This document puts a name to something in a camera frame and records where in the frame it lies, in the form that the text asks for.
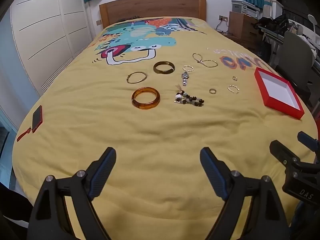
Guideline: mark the white printer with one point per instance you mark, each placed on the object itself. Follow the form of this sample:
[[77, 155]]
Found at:
[[243, 7]]

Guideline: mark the black bag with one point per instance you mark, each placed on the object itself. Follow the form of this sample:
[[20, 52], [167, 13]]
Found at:
[[272, 22]]

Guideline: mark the red box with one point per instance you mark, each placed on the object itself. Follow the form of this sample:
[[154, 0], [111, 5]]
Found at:
[[277, 90]]

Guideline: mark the yellow printed blanket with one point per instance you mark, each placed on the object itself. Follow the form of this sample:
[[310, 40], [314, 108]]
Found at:
[[150, 130]]

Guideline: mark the thin silver bangle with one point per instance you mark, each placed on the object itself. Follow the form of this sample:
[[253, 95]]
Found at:
[[130, 77]]

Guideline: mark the twisted silver hoop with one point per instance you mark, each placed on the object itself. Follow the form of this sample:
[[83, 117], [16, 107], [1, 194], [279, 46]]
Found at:
[[186, 66], [229, 90]]

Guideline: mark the white desk lamp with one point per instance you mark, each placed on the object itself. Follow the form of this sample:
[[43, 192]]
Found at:
[[312, 20]]

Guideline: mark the wooden dresser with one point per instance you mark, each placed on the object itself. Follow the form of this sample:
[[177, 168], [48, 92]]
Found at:
[[241, 27]]

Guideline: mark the white wardrobe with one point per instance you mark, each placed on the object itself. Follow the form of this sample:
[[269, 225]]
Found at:
[[45, 35]]

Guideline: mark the silver wristwatch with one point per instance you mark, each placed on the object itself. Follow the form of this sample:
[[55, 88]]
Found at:
[[185, 78]]

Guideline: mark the amber bangle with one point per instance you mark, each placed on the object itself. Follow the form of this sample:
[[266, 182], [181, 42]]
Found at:
[[136, 103]]

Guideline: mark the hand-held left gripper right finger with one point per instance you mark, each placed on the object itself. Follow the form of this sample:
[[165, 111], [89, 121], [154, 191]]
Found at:
[[212, 172]]

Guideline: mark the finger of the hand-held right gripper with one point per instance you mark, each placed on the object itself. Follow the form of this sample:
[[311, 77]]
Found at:
[[282, 152], [308, 138]]

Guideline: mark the grey chair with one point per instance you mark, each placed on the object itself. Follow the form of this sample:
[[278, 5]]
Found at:
[[297, 55]]

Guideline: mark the desk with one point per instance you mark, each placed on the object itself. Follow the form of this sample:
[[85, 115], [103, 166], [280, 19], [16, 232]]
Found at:
[[272, 33]]

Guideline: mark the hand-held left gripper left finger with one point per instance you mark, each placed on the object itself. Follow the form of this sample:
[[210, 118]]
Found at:
[[105, 170]]

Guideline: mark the dark olive bangle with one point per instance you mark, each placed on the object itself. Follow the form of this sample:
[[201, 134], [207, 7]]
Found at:
[[157, 70]]

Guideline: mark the wall socket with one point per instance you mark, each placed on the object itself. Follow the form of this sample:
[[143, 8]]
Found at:
[[223, 18]]

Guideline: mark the wooden headboard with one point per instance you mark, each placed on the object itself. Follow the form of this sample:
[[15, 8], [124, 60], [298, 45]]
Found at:
[[150, 7]]

